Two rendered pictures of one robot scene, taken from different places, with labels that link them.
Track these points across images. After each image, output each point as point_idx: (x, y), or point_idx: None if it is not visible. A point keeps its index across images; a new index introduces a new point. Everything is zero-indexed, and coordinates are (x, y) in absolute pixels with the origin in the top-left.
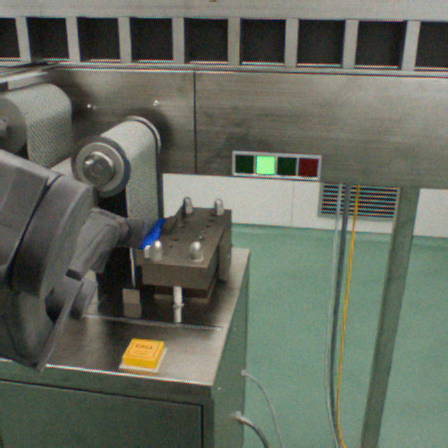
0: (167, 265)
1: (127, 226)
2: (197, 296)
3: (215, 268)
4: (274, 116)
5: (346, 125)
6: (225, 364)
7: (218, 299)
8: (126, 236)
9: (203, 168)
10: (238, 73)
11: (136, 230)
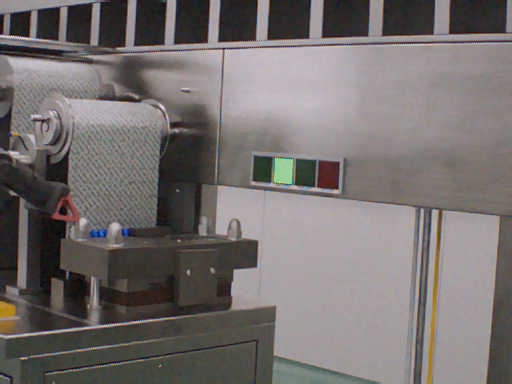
0: (79, 244)
1: (7, 162)
2: (119, 303)
3: (152, 275)
4: (296, 103)
5: (372, 114)
6: (93, 374)
7: (143, 314)
8: (37, 194)
9: (224, 175)
10: (263, 49)
11: (54, 194)
